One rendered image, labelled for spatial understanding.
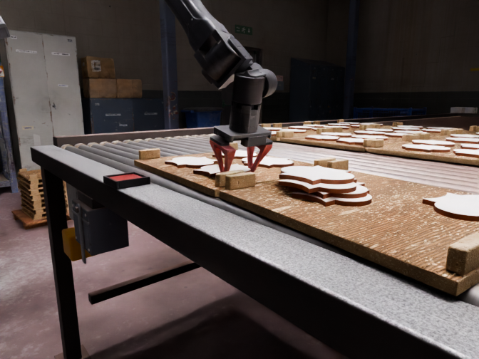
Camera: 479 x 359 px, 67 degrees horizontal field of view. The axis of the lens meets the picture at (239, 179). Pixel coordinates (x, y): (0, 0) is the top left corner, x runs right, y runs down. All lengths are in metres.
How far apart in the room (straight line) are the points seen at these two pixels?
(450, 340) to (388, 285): 0.08
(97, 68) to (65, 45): 0.51
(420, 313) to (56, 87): 5.15
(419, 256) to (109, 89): 5.41
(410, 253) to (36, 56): 5.09
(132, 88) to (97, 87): 0.51
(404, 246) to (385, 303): 0.10
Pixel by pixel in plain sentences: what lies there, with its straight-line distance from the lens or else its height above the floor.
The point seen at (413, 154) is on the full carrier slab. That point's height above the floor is 0.93.
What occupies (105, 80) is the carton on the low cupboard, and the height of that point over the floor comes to 1.36.
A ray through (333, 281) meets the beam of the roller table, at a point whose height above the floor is 0.92.
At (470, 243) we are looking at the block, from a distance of 0.41.
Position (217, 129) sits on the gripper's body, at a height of 1.04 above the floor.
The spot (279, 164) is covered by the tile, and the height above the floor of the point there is 0.94.
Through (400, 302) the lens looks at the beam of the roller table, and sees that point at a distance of 0.38.
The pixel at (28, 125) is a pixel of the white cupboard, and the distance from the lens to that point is 5.24.
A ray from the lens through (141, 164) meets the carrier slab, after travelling 0.97.
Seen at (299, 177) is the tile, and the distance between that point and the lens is 0.61.
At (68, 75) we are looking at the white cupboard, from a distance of 5.36.
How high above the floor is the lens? 1.10
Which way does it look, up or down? 13 degrees down
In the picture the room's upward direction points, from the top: straight up
